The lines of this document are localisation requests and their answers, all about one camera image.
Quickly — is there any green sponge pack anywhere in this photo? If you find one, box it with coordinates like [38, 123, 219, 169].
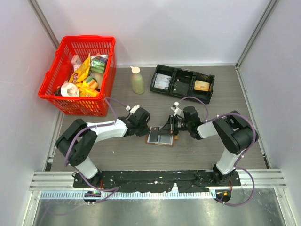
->
[90, 58, 106, 73]

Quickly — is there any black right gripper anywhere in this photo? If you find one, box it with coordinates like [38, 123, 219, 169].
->
[158, 115, 191, 135]

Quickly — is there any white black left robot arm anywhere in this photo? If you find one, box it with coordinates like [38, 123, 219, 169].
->
[55, 105, 150, 187]

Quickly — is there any black VIP credit card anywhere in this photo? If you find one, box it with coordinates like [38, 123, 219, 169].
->
[149, 127, 160, 143]

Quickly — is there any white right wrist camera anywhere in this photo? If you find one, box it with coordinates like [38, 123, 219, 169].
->
[171, 102, 182, 116]

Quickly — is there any red plastic shopping basket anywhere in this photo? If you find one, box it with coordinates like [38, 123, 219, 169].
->
[38, 35, 116, 117]

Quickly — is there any green liquid squeeze bottle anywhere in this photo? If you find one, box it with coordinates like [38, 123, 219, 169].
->
[130, 66, 144, 94]

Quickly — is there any brown leather card holder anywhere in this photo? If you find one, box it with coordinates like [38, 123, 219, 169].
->
[145, 126, 178, 146]

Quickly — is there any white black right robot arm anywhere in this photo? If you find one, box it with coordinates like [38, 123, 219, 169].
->
[158, 106, 259, 186]

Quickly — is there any white tape roll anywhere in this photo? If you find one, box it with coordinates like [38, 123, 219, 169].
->
[60, 82, 79, 97]

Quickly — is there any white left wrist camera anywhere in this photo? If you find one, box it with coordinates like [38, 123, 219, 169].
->
[126, 105, 140, 114]

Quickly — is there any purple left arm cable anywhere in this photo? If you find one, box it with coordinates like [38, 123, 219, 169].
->
[64, 97, 131, 205]

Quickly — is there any yellow boxed snack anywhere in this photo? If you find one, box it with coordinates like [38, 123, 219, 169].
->
[76, 83, 100, 97]

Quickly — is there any gold card stack in tray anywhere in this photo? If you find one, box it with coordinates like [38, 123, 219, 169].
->
[194, 80, 210, 92]

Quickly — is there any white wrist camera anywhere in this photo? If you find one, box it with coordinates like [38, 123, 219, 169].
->
[171, 102, 182, 116]
[126, 105, 140, 114]

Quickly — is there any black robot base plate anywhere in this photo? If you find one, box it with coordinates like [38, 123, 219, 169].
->
[72, 170, 241, 193]

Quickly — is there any yellow snack bag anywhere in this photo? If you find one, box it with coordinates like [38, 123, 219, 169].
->
[69, 54, 91, 84]

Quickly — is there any aluminium front rail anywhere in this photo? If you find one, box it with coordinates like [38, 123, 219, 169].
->
[30, 169, 286, 200]

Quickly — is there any white card stack in tray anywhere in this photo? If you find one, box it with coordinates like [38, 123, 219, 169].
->
[154, 73, 172, 90]

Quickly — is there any black three-compartment tray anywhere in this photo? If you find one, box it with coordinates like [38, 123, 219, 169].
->
[150, 65, 215, 104]

